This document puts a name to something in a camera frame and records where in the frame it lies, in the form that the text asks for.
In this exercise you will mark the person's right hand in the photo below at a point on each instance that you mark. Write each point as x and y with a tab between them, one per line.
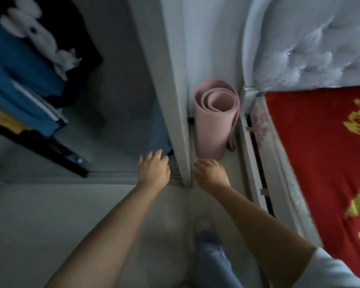
211	178

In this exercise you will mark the person's left hand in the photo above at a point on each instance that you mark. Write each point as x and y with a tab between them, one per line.
153	172

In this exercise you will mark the person's right fingers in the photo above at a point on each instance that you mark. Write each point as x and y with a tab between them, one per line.
204	166

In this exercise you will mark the person's left fingers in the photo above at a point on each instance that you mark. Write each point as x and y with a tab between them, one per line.
153	156

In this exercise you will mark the person's right forearm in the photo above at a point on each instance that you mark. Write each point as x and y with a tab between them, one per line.
258	230

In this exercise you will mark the person's left forearm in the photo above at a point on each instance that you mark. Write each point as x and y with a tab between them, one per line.
108	236

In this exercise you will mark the blue folded cloth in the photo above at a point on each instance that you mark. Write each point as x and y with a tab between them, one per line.
160	134

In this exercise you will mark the pink rolled yoga mat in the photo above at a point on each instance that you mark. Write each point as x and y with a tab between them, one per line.
216	122

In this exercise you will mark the white wardrobe side panel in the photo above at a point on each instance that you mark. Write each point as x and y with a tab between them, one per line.
165	86

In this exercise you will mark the floral bed sheet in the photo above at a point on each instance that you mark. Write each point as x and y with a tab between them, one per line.
262	122

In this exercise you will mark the blue jeans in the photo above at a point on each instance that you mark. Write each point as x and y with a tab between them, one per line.
213	263

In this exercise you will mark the black hanging garment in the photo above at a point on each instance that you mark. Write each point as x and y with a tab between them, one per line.
48	152

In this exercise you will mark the red blanket with yellow print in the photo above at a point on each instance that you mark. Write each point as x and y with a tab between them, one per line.
324	164

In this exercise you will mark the black garment with white print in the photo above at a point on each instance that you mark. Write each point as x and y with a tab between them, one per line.
63	35

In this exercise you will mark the yellow hanging garment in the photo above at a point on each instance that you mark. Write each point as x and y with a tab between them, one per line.
3	118

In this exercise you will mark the blue hanging garment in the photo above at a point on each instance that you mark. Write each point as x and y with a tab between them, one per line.
18	74

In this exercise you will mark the white tufted headboard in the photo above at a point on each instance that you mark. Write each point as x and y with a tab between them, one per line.
312	41

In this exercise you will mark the white shirt sleeve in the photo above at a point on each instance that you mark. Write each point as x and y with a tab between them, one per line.
330	272

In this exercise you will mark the white bed frame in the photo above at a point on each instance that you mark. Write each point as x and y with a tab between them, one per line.
255	176

